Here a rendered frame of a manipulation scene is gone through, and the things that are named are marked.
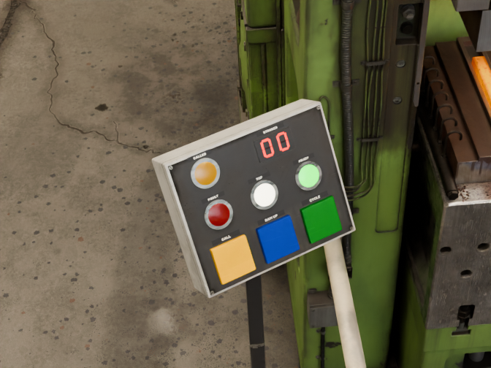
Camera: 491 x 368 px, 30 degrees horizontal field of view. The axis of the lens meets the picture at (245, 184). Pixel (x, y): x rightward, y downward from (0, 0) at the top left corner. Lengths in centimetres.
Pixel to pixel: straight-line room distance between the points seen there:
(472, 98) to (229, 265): 74
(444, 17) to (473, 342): 83
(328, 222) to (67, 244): 156
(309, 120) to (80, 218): 166
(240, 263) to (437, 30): 91
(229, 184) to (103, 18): 260
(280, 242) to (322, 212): 10
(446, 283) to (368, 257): 27
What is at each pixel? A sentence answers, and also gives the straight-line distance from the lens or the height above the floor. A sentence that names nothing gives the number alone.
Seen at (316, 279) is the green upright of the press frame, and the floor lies 46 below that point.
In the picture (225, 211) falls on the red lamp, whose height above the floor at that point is 109.
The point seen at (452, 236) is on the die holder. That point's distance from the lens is 209.
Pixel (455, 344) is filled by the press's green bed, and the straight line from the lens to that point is 243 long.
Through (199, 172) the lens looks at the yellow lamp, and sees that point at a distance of 170.
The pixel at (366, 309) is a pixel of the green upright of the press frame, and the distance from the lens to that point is 257.
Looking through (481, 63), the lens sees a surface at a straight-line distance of 225.
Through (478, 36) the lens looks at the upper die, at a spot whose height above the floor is 131.
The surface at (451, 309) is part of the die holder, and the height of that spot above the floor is 54.
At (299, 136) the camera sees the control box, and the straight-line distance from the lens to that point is 178.
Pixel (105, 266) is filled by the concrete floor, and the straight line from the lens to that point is 314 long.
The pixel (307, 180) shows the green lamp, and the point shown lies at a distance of 180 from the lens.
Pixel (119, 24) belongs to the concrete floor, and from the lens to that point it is 421.
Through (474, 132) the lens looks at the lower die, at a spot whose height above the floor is 99.
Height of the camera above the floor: 234
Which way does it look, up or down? 44 degrees down
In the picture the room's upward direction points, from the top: 3 degrees counter-clockwise
